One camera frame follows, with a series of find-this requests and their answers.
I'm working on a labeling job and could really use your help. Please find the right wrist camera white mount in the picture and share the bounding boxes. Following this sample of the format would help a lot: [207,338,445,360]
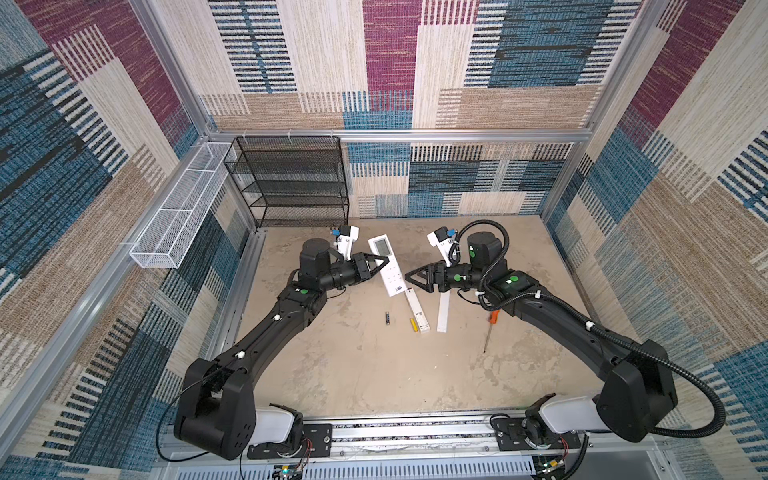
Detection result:
[427,226,456,266]

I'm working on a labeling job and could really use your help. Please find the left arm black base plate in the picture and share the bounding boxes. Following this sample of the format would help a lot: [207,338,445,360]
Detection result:
[246,423,333,461]

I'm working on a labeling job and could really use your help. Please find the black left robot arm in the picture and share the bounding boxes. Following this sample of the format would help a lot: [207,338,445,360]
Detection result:
[173,238,389,460]

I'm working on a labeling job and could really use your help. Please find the orange handled screwdriver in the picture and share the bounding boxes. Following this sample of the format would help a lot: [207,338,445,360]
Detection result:
[483,310,499,353]

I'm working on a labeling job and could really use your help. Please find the white wire mesh basket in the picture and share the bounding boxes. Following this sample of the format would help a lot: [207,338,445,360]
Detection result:
[130,142,230,269]

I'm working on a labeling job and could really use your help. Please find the black wire mesh shelf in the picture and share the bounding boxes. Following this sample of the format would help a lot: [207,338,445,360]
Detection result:
[224,136,350,227]

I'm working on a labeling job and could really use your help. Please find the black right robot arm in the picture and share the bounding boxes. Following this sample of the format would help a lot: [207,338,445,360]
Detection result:
[405,232,678,445]

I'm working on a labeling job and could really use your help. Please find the black corrugated cable conduit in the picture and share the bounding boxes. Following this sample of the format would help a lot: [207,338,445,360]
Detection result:
[455,219,727,439]

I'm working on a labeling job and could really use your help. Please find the white remote with grey screen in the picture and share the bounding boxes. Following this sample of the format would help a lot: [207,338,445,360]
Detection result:
[368,234,407,297]

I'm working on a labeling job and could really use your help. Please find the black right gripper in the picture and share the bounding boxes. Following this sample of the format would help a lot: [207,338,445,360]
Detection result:
[405,258,487,294]

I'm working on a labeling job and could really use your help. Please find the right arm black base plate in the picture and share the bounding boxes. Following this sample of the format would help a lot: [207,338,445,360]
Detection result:
[489,413,582,452]

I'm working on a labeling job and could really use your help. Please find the white battery cover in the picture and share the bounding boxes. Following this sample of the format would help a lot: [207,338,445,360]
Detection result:
[437,292,451,333]

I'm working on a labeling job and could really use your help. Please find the aluminium front rail frame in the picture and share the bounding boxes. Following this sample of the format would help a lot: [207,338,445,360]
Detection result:
[151,410,684,479]

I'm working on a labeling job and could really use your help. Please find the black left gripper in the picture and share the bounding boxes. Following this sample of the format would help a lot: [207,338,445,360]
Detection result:
[317,254,386,295]

